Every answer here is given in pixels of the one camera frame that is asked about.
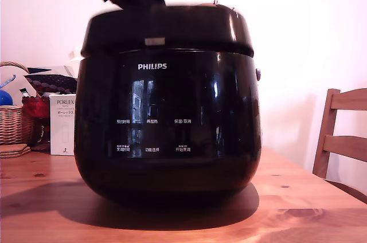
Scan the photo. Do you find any black rice cooker lid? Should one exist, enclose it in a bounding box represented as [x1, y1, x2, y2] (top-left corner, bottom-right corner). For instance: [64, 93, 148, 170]
[80, 3, 255, 57]

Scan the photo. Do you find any black Philips rice cooker body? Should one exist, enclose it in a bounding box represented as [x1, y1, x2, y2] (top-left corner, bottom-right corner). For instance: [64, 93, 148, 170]
[73, 48, 263, 208]

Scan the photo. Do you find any white paper bag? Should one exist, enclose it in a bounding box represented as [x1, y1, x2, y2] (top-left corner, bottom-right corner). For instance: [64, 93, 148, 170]
[68, 44, 87, 63]

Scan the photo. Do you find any dark dotted fabric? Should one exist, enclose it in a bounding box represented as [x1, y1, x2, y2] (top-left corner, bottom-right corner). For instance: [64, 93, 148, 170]
[22, 73, 78, 98]

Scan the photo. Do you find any navy and white bag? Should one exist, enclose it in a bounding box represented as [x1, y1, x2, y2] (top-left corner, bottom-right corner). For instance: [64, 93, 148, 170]
[27, 66, 69, 75]

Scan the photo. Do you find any white Porlex box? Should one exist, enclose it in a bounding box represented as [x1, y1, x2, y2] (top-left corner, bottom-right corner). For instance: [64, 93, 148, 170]
[48, 93, 77, 156]

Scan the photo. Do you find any blue ribbon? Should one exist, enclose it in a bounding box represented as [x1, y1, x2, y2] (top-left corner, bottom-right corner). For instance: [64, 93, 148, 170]
[0, 74, 15, 88]

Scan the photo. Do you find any blue ball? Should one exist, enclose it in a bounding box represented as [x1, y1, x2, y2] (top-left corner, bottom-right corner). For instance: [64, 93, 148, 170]
[0, 89, 14, 106]

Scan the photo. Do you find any woven wicker basket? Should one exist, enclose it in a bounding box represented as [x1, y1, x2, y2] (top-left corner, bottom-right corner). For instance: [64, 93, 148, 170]
[0, 60, 34, 146]

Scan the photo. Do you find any wooden slat-back chair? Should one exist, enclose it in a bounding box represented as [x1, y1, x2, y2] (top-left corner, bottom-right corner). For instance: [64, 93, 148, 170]
[311, 88, 367, 205]

